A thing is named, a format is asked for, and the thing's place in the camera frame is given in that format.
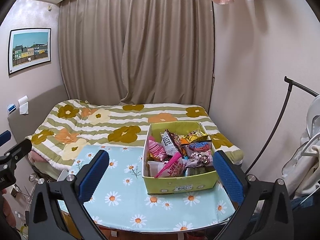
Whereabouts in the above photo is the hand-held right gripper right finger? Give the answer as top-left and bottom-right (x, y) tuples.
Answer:
(212, 150), (294, 240)

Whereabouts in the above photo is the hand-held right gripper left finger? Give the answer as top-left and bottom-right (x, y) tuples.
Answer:
(28, 150), (110, 240)

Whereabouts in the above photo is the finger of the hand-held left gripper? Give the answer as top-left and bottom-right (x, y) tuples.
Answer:
(6, 138), (33, 165)
(0, 130), (12, 147)

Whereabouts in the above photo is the blue red snack packet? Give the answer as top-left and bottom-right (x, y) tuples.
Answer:
(187, 141), (213, 153)

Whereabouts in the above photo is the green cardboard box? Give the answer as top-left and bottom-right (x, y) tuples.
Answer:
(142, 121), (218, 195)

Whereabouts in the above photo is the yellow snack packet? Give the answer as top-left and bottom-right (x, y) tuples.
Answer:
(186, 129), (209, 143)

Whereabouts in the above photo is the small pink snack packet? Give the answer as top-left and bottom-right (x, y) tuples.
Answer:
(154, 152), (187, 178)

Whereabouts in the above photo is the pink striped snack packet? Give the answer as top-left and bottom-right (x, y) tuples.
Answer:
(147, 135), (168, 161)

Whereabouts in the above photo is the brown white chips bag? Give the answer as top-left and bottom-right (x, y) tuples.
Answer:
(160, 129), (182, 156)

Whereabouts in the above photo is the floral striped blanket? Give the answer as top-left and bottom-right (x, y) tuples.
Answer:
(25, 99), (244, 168)

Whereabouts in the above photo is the black clothes rack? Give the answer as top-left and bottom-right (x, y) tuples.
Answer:
(244, 76), (320, 176)

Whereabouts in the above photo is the white hanging garment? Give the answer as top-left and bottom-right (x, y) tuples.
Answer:
(282, 127), (320, 198)

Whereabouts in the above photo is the dark blue cloth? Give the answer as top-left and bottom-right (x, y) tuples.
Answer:
(291, 196), (320, 212)

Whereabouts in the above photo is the beige curtain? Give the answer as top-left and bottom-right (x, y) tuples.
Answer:
(57, 0), (216, 106)

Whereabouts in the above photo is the white wall paper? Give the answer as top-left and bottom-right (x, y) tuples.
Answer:
(18, 95), (29, 115)

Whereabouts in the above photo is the wall poster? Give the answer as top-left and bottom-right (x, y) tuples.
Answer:
(8, 28), (52, 76)

